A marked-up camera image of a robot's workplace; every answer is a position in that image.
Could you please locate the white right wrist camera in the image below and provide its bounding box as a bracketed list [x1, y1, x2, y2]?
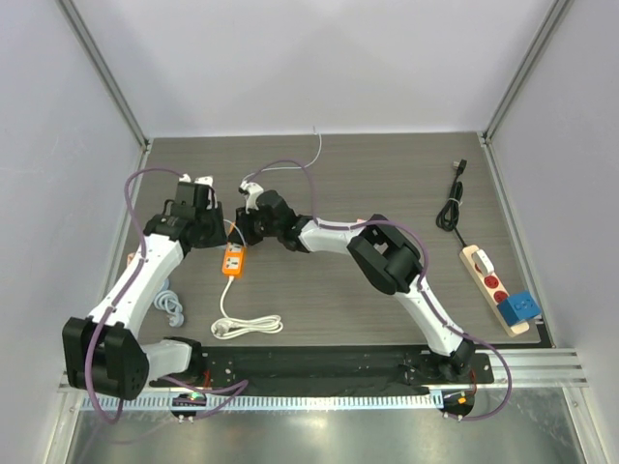
[239, 180, 264, 213]

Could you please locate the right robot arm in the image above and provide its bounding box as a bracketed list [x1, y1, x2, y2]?
[236, 182, 475, 383]

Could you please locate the white slotted cable duct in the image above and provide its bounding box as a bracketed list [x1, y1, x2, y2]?
[80, 391, 445, 412]

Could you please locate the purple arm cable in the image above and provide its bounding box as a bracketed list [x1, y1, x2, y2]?
[244, 159, 514, 422]
[84, 167, 251, 425]

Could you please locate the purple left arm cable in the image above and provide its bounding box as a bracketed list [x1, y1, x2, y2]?
[84, 167, 251, 425]

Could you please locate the white power strip cord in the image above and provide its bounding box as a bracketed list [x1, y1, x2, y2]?
[211, 275, 283, 340]

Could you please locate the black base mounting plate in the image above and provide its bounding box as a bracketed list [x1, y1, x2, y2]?
[175, 345, 494, 388]

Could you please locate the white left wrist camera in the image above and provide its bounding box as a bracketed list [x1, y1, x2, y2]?
[193, 176, 217, 211]

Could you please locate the beige red power strip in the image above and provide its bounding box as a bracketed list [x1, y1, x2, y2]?
[459, 245, 530, 337]

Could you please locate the blue cube adapter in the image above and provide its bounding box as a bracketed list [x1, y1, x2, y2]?
[497, 291, 541, 327]

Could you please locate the right aluminium frame post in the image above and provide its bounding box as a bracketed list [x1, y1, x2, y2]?
[478, 0, 574, 146]

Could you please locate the left aluminium frame post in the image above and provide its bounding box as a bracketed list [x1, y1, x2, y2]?
[55, 0, 150, 153]

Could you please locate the aluminium frame post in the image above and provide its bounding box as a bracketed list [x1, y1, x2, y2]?
[55, 0, 150, 153]
[478, 0, 574, 146]

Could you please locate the black power cord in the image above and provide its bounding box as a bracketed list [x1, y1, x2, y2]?
[435, 159, 468, 247]

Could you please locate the aluminium front rail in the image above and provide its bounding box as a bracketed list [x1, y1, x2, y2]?
[58, 348, 589, 393]

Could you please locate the thin white charging cable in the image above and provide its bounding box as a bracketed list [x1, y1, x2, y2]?
[224, 126, 324, 247]

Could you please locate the orange power strip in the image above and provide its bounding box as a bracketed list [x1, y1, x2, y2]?
[221, 243, 247, 278]

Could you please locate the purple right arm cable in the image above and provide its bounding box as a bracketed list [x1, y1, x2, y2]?
[244, 159, 514, 422]

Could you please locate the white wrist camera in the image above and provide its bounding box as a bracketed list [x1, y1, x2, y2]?
[193, 176, 217, 211]
[239, 180, 264, 213]

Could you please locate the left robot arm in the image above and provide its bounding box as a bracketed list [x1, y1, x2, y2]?
[62, 176, 227, 401]

